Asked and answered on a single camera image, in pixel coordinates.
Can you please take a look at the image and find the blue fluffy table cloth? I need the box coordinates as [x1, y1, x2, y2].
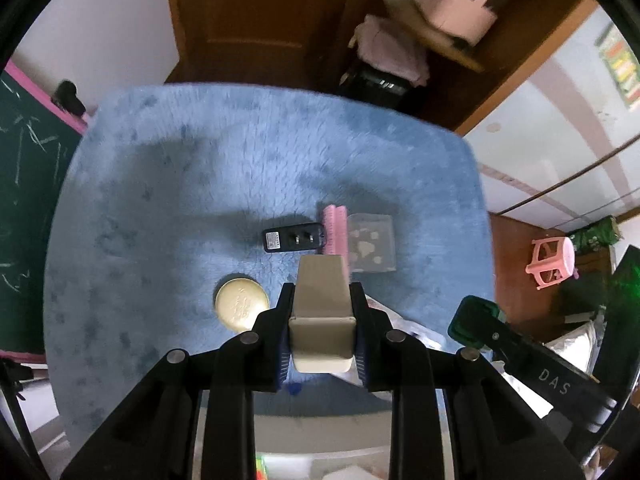
[43, 84, 495, 448]

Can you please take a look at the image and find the clear plastic box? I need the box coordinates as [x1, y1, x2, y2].
[347, 214, 396, 273]

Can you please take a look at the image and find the round gold tin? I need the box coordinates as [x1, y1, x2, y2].
[214, 278, 270, 333]

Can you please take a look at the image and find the wall poster chart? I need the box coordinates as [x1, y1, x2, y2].
[596, 23, 640, 110]

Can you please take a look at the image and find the folded pink cloth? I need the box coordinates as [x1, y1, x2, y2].
[350, 14, 430, 87]

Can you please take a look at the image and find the brown wooden door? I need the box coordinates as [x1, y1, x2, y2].
[168, 0, 347, 89]

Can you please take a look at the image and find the green chalkboard pink frame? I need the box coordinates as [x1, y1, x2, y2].
[0, 62, 87, 362]

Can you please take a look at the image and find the beige rectangular box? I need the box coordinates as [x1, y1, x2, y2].
[288, 255, 356, 374]

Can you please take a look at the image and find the clear box blue label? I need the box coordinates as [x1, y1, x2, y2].
[366, 296, 446, 350]

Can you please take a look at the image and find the pink plastic stool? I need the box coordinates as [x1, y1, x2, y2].
[525, 236, 576, 290]

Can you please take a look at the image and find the wooden corner shelf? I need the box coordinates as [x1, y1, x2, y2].
[382, 0, 484, 73]

